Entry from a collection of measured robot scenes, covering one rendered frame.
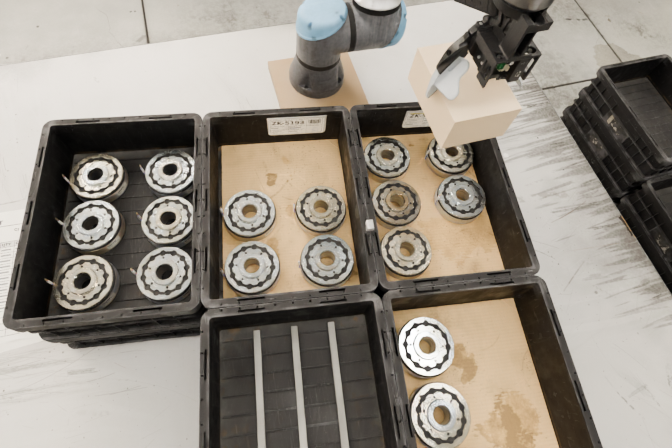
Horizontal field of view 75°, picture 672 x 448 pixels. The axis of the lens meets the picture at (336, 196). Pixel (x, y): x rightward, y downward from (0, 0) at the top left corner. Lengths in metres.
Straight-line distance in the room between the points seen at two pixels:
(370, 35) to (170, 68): 0.57
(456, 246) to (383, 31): 0.54
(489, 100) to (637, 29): 2.47
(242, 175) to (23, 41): 1.89
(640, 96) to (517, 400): 1.36
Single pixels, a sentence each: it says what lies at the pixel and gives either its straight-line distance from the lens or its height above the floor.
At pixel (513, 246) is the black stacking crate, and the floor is 0.89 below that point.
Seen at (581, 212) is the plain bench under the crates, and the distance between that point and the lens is 1.29.
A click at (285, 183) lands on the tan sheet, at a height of 0.83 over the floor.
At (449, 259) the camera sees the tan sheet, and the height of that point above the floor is 0.83.
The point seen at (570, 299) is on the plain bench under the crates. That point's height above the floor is 0.70.
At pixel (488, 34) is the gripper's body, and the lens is 0.69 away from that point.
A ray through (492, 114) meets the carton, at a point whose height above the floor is 1.13.
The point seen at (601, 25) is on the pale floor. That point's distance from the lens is 3.09.
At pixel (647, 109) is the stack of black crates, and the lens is 1.97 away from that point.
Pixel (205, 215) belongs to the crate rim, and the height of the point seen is 0.93.
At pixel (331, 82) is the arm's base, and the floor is 0.77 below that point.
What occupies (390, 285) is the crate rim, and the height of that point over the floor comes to 0.93.
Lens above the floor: 1.67
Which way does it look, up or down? 62 degrees down
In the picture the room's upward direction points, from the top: 10 degrees clockwise
